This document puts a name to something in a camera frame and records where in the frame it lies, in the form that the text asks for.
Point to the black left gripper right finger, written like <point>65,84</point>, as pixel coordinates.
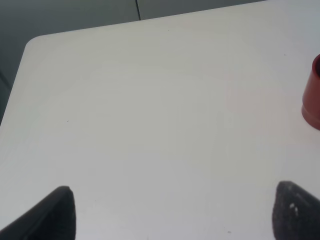
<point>295,213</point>

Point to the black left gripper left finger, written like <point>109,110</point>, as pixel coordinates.
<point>53,218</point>

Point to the red plastic cup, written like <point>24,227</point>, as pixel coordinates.
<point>311,97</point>

